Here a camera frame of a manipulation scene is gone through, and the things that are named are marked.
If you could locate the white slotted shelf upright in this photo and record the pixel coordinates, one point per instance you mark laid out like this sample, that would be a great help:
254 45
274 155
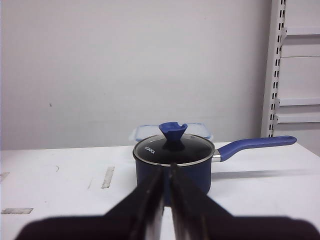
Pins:
291 103

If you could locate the dark blue saucepan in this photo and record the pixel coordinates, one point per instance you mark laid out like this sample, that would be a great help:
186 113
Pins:
200 173

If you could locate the clear plastic food container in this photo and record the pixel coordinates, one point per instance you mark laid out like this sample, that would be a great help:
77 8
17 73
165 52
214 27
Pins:
143 131

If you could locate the glass pot lid blue knob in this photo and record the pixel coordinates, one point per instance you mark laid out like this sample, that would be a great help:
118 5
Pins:
173 146

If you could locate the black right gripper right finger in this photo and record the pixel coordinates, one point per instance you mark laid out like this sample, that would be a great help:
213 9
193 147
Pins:
197 217

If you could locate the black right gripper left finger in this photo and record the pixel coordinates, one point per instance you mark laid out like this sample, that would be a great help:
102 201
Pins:
137 217

